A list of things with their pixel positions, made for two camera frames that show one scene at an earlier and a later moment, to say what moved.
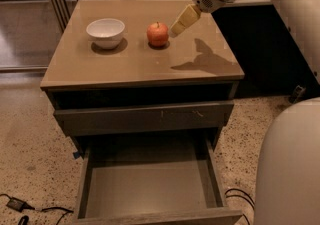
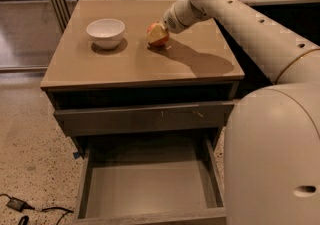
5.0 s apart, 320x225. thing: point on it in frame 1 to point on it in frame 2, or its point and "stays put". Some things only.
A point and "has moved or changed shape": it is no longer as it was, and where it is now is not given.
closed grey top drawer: (144, 118) stays put
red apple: (157, 34) has moved or changed shape
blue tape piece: (76, 154) stays put
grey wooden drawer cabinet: (149, 106) stays put
